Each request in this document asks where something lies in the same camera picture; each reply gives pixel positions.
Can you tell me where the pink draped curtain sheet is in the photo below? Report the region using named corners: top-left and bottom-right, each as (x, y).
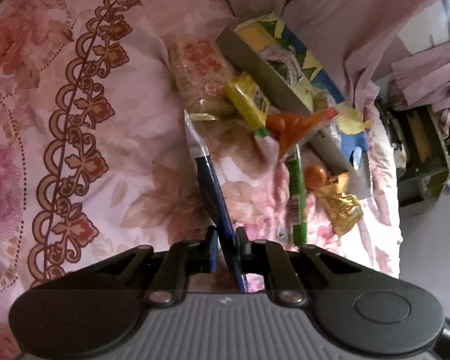
top-left (227, 0), bottom-right (439, 99)

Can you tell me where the clear crispy rice cake pack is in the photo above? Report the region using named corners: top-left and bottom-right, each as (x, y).
top-left (169, 33), bottom-right (236, 121)

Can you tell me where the orange white snack packet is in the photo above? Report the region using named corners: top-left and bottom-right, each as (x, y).
top-left (266, 107), bottom-right (339, 158)

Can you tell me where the green sausage stick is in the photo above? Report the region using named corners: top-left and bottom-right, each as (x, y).
top-left (286, 145), bottom-right (307, 247)

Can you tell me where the green white vegetable snack pouch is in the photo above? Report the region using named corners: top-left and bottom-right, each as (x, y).
top-left (260, 45), bottom-right (316, 112)

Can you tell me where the dark blue packet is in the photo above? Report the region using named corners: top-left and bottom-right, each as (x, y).
top-left (184, 111), bottom-right (248, 293)

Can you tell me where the painted cardboard box tray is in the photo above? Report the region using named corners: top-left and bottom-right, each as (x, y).
top-left (217, 13), bottom-right (372, 199)

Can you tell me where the hanging pink cloth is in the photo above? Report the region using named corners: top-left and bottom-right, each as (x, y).
top-left (388, 42), bottom-right (450, 135)

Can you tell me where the yellow snack bar packet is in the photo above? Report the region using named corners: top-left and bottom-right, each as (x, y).
top-left (225, 72), bottom-right (271, 137)

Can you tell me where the dark wooden desk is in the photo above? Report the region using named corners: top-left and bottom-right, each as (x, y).
top-left (375, 98), bottom-right (450, 218)

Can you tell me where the orange mandarin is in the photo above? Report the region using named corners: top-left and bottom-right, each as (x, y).
top-left (304, 165), bottom-right (328, 190)

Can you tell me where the floral pink bedsheet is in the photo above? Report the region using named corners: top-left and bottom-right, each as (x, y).
top-left (0, 0), bottom-right (406, 360)

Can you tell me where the gold foil snack packet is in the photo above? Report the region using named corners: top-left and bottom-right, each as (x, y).
top-left (314, 172), bottom-right (363, 236)

